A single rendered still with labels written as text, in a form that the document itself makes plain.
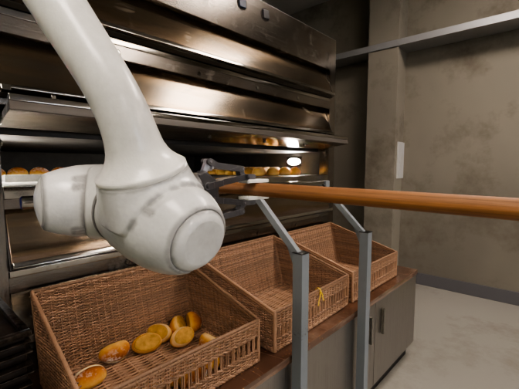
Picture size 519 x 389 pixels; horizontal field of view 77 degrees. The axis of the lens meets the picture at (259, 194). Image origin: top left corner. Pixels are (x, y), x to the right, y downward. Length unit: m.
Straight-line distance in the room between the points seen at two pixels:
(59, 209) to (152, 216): 0.17
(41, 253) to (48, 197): 0.78
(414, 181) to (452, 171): 0.36
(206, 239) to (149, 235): 0.06
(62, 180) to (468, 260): 3.59
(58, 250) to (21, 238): 0.11
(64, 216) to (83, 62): 0.20
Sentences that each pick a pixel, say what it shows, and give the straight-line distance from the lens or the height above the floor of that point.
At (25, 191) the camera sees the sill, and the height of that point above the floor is 1.16.
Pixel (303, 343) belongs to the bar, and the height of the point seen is 0.64.
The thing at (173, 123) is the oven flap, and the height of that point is 1.40.
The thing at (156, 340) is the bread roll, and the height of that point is 0.63.
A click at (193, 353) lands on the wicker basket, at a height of 0.72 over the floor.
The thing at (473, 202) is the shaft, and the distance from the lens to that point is 0.53.
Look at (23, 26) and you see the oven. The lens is 1.31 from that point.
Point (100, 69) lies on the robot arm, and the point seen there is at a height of 1.33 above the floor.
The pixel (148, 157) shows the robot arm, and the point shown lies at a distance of 0.36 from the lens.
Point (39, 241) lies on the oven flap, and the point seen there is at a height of 1.00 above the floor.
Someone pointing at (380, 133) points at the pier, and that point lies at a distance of 3.62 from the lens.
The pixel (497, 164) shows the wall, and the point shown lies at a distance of 3.64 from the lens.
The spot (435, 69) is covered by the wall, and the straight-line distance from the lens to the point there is 3.84.
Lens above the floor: 1.24
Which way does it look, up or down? 5 degrees down
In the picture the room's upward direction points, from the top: straight up
